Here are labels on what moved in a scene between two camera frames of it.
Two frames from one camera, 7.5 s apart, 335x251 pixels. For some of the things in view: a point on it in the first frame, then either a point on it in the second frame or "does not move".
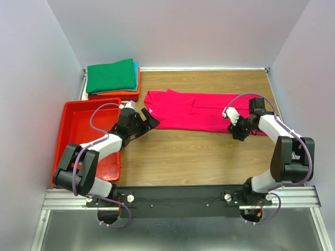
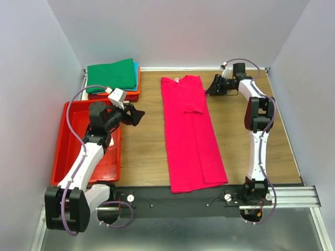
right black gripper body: x=243 y=127 to x=226 y=85
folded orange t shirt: x=127 y=93 does not move
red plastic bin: x=76 y=129 does not move
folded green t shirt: x=119 y=75 does not move
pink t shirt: x=194 y=112 to x=194 y=155
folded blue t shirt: x=136 y=82 does not move
